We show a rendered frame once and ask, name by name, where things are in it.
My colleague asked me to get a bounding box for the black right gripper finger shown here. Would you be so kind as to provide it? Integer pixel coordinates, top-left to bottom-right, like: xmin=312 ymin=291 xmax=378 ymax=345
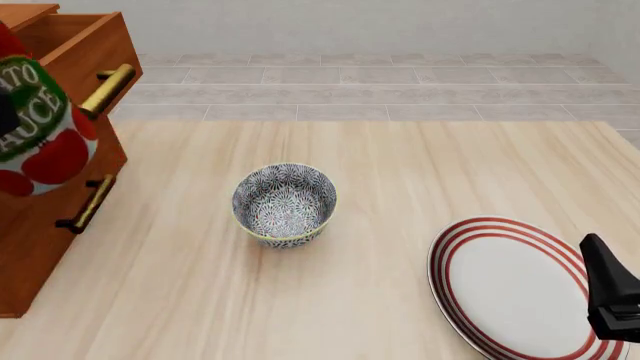
xmin=578 ymin=232 xmax=640 ymax=309

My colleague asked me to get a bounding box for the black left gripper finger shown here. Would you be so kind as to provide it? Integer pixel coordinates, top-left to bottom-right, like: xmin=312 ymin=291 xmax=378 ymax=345
xmin=0 ymin=90 xmax=22 ymax=138

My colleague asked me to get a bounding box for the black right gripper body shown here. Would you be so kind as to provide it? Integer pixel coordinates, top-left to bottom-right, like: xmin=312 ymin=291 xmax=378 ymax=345
xmin=586 ymin=298 xmax=640 ymax=342

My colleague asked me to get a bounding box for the tomato sauce tin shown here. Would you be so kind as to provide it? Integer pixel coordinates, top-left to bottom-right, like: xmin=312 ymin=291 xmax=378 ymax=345
xmin=0 ymin=21 xmax=100 ymax=198

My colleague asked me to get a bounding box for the wooden cabinet drawer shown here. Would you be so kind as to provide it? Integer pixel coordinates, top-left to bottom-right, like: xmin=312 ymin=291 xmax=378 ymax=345
xmin=8 ymin=10 xmax=144 ymax=118
xmin=0 ymin=111 xmax=130 ymax=286

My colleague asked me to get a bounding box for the wooden cabinet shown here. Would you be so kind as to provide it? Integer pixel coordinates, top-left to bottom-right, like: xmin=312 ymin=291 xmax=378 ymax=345
xmin=0 ymin=3 xmax=144 ymax=321

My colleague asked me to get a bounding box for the white plate with red rings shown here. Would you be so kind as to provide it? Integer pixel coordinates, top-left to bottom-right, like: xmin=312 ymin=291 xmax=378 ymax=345
xmin=426 ymin=214 xmax=632 ymax=360

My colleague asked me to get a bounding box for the blue patterned bowl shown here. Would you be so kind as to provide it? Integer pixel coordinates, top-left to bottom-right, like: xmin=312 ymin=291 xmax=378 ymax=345
xmin=231 ymin=162 xmax=339 ymax=250

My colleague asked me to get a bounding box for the brass drawer handle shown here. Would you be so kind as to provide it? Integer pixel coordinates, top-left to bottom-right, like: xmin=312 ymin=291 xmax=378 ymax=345
xmin=78 ymin=63 xmax=138 ymax=118
xmin=54 ymin=173 xmax=118 ymax=235

